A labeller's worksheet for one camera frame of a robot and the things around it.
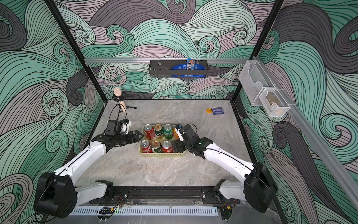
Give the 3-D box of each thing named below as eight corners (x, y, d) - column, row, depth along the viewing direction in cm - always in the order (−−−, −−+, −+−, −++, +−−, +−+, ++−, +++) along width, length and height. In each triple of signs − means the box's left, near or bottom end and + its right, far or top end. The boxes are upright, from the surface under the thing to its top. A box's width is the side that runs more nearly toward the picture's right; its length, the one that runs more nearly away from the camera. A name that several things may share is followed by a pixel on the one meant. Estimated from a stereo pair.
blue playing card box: (213, 115, 113) (214, 113, 111) (211, 109, 117) (211, 107, 115) (223, 114, 113) (224, 112, 111) (220, 108, 117) (221, 106, 115)
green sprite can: (164, 140, 98) (163, 131, 89) (165, 132, 102) (164, 123, 93) (173, 140, 98) (172, 131, 89) (173, 132, 102) (172, 123, 93)
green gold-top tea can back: (155, 140, 97) (154, 131, 89) (156, 132, 102) (154, 123, 93) (163, 140, 98) (162, 131, 89) (164, 132, 102) (163, 123, 93)
